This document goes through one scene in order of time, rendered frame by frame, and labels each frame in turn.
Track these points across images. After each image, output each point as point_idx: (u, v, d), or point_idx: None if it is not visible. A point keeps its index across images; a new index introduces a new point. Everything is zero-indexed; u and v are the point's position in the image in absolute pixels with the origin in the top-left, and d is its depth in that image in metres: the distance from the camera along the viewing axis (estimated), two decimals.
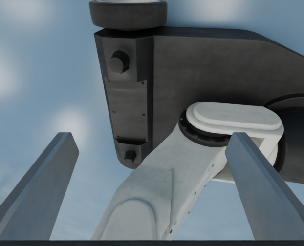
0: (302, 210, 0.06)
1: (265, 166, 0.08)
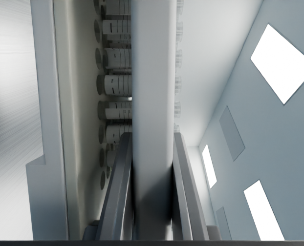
0: (193, 210, 0.06)
1: (181, 166, 0.08)
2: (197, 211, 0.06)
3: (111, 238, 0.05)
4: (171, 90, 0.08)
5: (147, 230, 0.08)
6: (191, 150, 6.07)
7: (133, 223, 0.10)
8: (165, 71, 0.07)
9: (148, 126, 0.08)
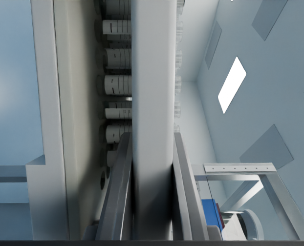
0: (193, 210, 0.06)
1: (181, 166, 0.08)
2: (197, 211, 0.06)
3: (111, 238, 0.05)
4: (171, 90, 0.08)
5: (147, 230, 0.08)
6: None
7: (133, 223, 0.10)
8: (165, 71, 0.07)
9: (148, 126, 0.08)
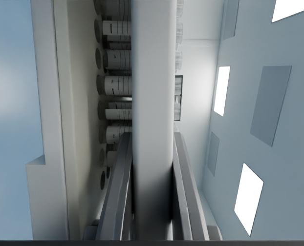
0: (193, 210, 0.06)
1: (181, 166, 0.08)
2: (197, 211, 0.06)
3: (111, 238, 0.05)
4: (171, 90, 0.08)
5: (147, 230, 0.08)
6: None
7: (133, 223, 0.10)
8: (165, 71, 0.07)
9: (148, 126, 0.08)
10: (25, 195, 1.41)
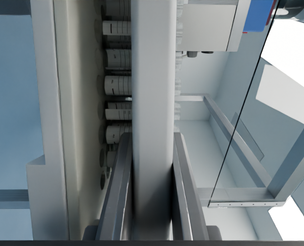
0: (193, 210, 0.06)
1: (181, 166, 0.08)
2: (197, 211, 0.06)
3: (111, 238, 0.05)
4: (171, 90, 0.08)
5: (147, 230, 0.08)
6: None
7: (133, 223, 0.10)
8: (165, 71, 0.07)
9: (148, 126, 0.08)
10: None
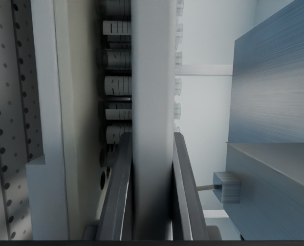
0: (193, 210, 0.06)
1: (181, 166, 0.08)
2: (197, 211, 0.06)
3: (111, 238, 0.05)
4: (171, 90, 0.08)
5: (147, 230, 0.08)
6: None
7: (133, 223, 0.10)
8: (165, 71, 0.07)
9: (148, 126, 0.08)
10: None
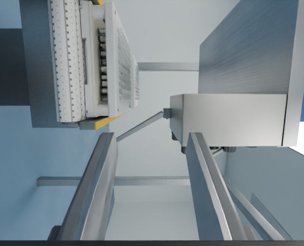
0: (228, 210, 0.06)
1: (208, 166, 0.08)
2: (232, 211, 0.06)
3: (71, 238, 0.05)
4: (114, 68, 0.37)
5: (110, 100, 0.38)
6: None
7: None
8: (113, 64, 0.37)
9: (110, 76, 0.37)
10: None
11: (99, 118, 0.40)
